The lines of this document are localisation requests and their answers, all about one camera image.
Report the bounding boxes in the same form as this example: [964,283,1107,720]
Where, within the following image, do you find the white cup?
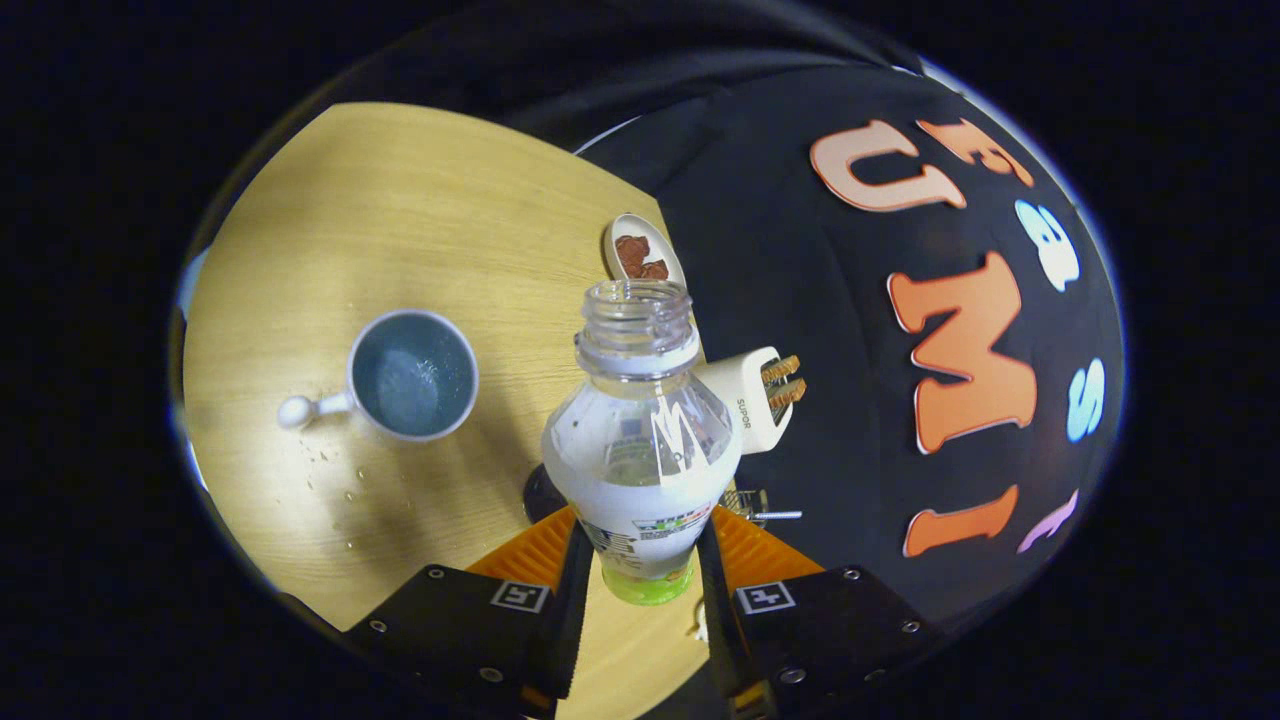
[277,308,480,443]

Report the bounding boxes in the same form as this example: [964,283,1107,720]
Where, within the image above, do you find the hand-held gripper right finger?
[697,505,941,720]

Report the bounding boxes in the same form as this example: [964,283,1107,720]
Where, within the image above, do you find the wooden table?
[180,102,716,720]

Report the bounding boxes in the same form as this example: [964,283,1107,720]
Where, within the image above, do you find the clear plastic juice bottle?
[541,279,744,607]

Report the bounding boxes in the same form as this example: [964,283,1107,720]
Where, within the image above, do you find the dark round coaster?
[523,462,571,524]

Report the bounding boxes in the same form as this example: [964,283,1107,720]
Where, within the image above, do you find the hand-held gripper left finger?
[343,505,598,720]

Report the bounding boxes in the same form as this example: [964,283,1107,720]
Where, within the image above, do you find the white toaster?
[695,347,797,456]

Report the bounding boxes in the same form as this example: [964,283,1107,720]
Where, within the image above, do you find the white round plate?
[604,213,688,291]

